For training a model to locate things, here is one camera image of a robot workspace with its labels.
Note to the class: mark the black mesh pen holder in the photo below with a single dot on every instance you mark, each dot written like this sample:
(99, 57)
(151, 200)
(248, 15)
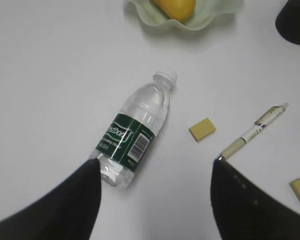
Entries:
(287, 22)

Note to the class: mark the beige ballpoint pen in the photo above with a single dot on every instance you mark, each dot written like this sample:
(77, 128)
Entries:
(259, 125)

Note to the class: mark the yellow eraser left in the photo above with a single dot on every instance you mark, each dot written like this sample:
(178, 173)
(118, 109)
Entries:
(202, 129)

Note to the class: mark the pale green wavy plate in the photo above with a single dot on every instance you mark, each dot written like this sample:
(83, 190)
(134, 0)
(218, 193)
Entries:
(205, 11)

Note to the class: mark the clear water bottle green label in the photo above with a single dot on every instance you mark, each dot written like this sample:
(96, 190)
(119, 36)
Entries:
(137, 124)

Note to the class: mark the yellow mango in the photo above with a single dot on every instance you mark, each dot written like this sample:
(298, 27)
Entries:
(180, 10)

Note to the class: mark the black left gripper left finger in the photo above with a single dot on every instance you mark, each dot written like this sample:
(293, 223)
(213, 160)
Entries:
(68, 212)

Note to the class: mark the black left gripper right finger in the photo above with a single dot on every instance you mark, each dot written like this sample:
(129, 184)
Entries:
(242, 211)

